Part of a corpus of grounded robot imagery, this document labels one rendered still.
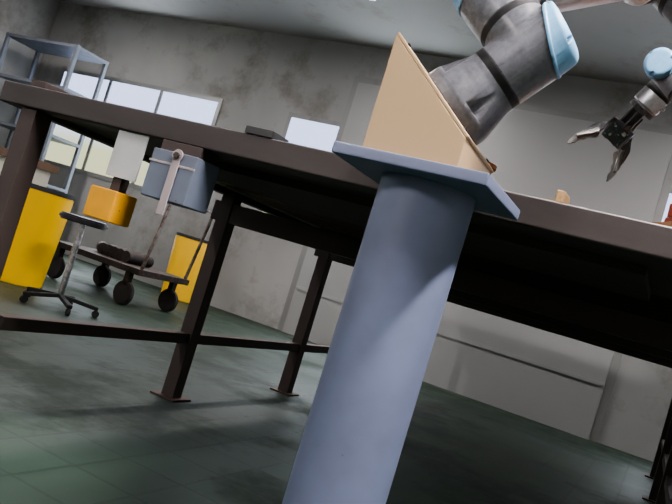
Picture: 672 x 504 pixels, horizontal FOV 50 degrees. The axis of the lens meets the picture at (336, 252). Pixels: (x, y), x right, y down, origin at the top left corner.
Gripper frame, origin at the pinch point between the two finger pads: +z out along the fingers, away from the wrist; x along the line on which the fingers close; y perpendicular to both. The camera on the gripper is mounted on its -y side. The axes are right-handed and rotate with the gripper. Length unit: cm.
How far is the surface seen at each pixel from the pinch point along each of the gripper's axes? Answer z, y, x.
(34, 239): 286, -140, -221
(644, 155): 1, -458, 5
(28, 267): 302, -136, -210
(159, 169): 63, 69, -66
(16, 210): 108, 66, -95
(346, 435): 47, 110, 11
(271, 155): 41, 67, -47
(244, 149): 45, 66, -53
